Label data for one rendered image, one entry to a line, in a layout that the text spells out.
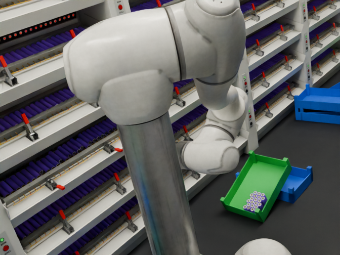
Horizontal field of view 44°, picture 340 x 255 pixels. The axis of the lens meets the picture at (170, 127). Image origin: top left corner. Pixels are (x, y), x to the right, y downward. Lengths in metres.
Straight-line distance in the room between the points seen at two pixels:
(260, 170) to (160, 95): 1.38
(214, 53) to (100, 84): 0.20
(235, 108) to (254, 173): 0.87
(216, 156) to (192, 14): 0.57
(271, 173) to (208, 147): 0.86
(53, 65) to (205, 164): 0.61
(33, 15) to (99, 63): 0.73
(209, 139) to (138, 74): 0.56
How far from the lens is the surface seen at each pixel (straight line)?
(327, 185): 2.09
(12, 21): 1.37
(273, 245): 1.02
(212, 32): 0.69
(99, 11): 1.61
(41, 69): 1.44
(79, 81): 0.71
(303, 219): 1.90
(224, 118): 1.23
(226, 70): 0.77
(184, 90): 1.96
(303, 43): 2.78
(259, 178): 2.02
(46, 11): 1.42
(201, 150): 1.21
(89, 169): 1.57
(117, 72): 0.69
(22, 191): 1.49
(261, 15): 2.40
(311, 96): 2.81
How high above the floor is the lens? 1.19
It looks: 25 degrees down
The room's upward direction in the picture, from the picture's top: 13 degrees counter-clockwise
